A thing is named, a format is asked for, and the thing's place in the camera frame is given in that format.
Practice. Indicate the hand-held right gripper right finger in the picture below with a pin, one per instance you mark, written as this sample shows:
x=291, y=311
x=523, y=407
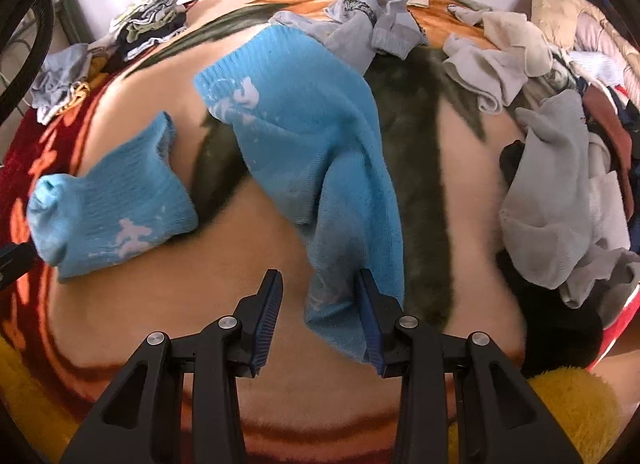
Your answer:
x=372, y=331

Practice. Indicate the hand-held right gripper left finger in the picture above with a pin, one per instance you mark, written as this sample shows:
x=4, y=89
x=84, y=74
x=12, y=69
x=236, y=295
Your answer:
x=262, y=329

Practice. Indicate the cream sock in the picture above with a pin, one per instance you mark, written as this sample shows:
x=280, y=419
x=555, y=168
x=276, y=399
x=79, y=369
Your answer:
x=520, y=39

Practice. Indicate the blue sock white print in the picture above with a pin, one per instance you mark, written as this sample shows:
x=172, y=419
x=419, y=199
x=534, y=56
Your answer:
x=125, y=204
x=300, y=119

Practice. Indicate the pile of mixed clothes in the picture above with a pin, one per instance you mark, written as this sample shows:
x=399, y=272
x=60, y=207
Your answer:
x=600, y=44

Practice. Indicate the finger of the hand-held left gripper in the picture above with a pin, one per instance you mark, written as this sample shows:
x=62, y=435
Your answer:
x=12, y=261

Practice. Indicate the printed plush blanket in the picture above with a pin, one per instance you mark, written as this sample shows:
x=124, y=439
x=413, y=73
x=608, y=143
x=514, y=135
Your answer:
x=150, y=109

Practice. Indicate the large grey sock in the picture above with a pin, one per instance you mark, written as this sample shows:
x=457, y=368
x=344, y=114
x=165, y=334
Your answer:
x=550, y=179

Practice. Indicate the green metal bed frame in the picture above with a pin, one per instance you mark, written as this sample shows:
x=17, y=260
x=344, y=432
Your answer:
x=70, y=9

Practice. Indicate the black curved tube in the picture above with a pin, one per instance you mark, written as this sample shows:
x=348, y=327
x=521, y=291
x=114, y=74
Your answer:
x=46, y=39

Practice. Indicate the light grey sock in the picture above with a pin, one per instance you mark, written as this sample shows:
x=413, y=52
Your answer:
x=485, y=74

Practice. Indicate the stack of folded socks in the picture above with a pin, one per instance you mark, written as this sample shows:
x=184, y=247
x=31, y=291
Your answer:
x=150, y=24

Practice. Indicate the black cloth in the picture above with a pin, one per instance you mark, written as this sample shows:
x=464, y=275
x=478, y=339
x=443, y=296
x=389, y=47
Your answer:
x=550, y=324

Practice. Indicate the grey sock dark patterned band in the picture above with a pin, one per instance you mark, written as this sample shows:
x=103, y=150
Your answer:
x=345, y=4

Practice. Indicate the yellow plush cloth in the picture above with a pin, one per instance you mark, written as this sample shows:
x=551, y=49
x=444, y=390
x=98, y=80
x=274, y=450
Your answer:
x=575, y=409
x=25, y=404

